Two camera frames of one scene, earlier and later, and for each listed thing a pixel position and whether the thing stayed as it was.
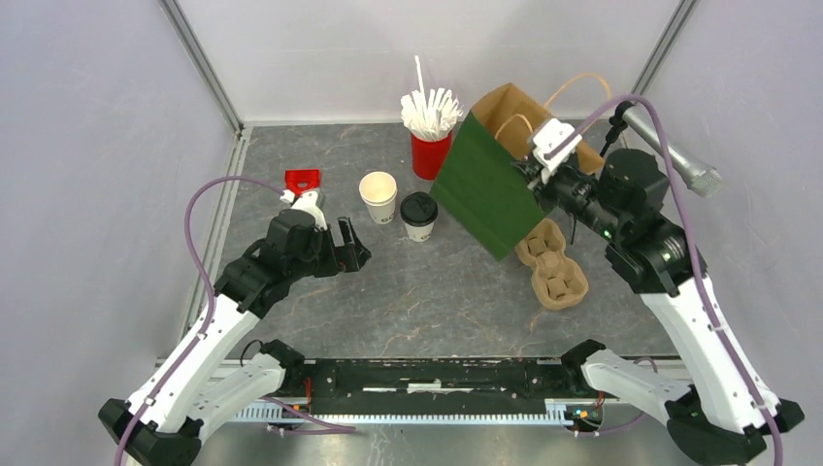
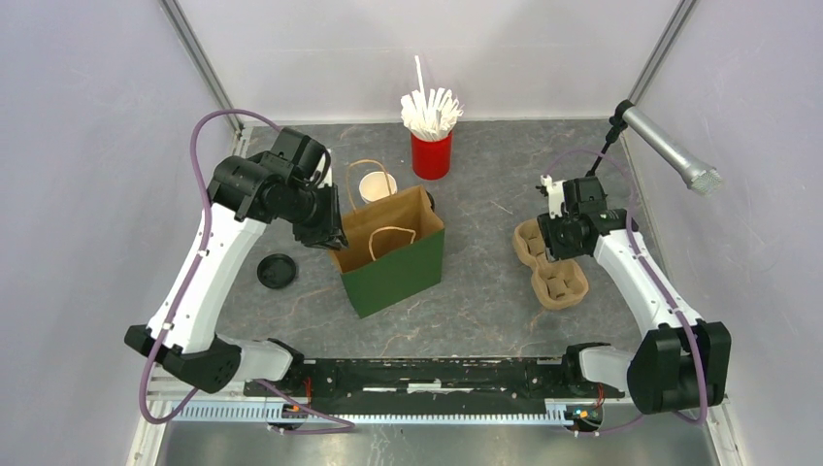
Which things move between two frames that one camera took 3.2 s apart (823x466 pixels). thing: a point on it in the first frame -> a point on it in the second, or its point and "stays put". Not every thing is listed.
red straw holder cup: x=428 y=157 stays put
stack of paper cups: x=378 y=191 stays put
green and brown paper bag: x=479 y=183 -> x=394 y=240
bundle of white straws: x=430 y=116 stays put
